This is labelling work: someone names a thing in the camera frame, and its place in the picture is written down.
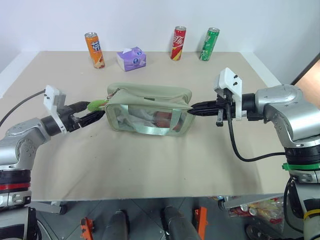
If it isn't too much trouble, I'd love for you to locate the purple tissue pack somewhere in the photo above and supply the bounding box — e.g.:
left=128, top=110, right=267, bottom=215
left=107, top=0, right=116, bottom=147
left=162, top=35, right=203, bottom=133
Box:
left=115, top=46, right=148, bottom=73

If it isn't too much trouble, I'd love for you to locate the orange soda can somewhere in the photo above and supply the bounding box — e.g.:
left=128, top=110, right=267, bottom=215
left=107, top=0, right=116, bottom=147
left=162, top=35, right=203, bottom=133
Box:
left=84, top=31, right=106, bottom=70

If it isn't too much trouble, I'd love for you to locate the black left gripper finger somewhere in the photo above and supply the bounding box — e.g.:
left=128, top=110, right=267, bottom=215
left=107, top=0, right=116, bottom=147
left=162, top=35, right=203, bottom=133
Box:
left=71, top=100, right=92, bottom=114
left=79, top=110, right=106, bottom=126

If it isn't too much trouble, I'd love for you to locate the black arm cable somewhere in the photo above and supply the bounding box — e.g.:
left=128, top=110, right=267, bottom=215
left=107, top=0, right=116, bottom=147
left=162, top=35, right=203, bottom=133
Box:
left=0, top=90, right=47, bottom=126
left=225, top=103, right=287, bottom=163

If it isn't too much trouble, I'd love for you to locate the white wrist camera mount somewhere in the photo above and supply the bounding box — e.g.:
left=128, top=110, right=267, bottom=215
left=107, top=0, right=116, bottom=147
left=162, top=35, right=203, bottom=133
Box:
left=43, top=84, right=68, bottom=134
left=213, top=67, right=248, bottom=123

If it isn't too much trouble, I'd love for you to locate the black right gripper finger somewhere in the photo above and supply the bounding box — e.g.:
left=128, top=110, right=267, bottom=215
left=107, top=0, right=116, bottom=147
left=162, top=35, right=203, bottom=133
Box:
left=191, top=100, right=218, bottom=111
left=187, top=107, right=218, bottom=117

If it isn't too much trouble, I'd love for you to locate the dark rounded shape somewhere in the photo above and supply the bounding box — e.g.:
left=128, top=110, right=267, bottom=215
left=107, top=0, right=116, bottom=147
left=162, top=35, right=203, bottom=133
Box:
left=159, top=205, right=201, bottom=240
left=103, top=209, right=131, bottom=240

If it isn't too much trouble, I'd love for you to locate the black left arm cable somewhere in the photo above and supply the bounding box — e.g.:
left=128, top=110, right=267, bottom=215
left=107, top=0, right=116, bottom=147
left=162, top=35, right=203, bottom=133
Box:
left=0, top=90, right=47, bottom=126

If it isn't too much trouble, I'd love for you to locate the orange clamp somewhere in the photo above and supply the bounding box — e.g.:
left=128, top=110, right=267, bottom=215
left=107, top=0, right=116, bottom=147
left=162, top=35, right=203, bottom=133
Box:
left=79, top=216, right=96, bottom=240
left=194, top=206, right=209, bottom=240

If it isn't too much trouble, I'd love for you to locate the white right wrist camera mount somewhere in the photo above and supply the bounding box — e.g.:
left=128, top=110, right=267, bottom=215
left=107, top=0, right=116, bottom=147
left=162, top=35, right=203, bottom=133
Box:
left=213, top=67, right=248, bottom=123

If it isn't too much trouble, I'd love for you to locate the green plush keychain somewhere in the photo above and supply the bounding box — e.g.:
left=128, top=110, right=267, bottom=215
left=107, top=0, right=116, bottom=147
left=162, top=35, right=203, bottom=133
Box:
left=86, top=90, right=119, bottom=112

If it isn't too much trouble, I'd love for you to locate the box of snacks and cans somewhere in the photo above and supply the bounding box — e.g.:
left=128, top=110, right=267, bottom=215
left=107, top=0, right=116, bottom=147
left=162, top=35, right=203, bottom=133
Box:
left=212, top=194, right=286, bottom=226

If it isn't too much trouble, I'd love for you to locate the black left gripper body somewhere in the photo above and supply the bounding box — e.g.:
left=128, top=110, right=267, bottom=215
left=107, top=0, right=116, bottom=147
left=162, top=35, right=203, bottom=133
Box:
left=59, top=103, right=85, bottom=133

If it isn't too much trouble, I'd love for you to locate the red cola can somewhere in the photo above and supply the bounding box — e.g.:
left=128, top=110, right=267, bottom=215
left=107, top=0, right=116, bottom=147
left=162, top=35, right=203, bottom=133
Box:
left=170, top=25, right=188, bottom=62

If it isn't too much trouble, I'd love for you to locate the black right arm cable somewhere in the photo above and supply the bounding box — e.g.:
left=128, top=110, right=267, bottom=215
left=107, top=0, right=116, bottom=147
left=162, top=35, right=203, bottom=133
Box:
left=225, top=103, right=287, bottom=163

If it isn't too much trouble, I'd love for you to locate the brown panel with black edge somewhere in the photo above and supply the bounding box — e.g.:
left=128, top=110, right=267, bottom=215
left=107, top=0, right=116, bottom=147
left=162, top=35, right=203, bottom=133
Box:
left=289, top=51, right=320, bottom=87

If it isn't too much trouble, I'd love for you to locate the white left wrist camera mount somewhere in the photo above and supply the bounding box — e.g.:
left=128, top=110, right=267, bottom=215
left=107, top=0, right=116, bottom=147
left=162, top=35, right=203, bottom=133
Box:
left=43, top=84, right=68, bottom=134

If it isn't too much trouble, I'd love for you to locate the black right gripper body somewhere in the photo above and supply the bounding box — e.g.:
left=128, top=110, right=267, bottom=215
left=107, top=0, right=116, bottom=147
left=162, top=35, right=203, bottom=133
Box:
left=215, top=88, right=237, bottom=127

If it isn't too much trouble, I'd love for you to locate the green pouch with clear window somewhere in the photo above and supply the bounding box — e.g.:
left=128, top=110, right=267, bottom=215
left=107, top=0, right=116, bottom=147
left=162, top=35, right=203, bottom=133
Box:
left=104, top=82, right=194, bottom=138

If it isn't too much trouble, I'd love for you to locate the beige table mat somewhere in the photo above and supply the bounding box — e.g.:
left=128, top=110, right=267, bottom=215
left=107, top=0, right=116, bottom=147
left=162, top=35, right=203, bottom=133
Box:
left=0, top=50, right=292, bottom=202

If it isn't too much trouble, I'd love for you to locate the green soda can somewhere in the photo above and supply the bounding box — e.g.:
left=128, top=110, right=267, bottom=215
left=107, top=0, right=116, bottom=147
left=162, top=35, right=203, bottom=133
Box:
left=199, top=27, right=221, bottom=62

